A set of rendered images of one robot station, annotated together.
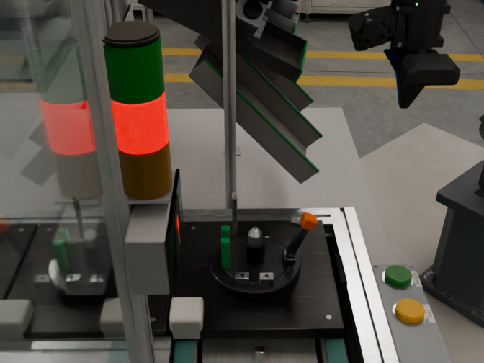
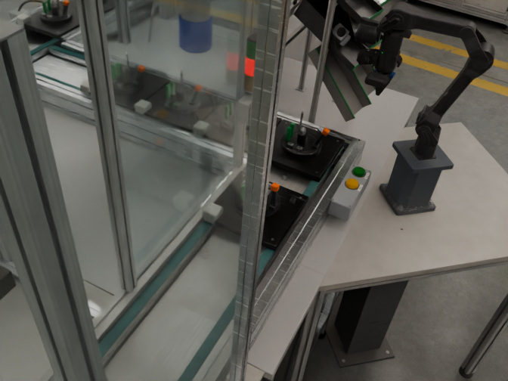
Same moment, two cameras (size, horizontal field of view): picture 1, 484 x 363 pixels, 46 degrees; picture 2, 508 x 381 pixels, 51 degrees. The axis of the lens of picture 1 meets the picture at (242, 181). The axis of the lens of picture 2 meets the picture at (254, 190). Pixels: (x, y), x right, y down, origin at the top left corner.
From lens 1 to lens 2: 1.00 m
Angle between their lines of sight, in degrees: 20
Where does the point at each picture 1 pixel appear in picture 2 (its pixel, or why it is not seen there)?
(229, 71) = (322, 57)
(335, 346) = (314, 184)
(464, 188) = (407, 144)
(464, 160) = (463, 148)
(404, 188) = not seen: hidden behind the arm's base
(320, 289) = (321, 162)
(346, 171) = (391, 130)
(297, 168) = (345, 113)
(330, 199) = (370, 140)
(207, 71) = (315, 54)
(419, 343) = (346, 194)
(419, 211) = not seen: hidden behind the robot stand
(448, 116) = not seen: outside the picture
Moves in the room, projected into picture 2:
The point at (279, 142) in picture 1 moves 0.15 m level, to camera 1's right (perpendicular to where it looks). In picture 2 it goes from (339, 97) to (379, 111)
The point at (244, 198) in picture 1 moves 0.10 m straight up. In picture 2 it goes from (327, 124) to (331, 103)
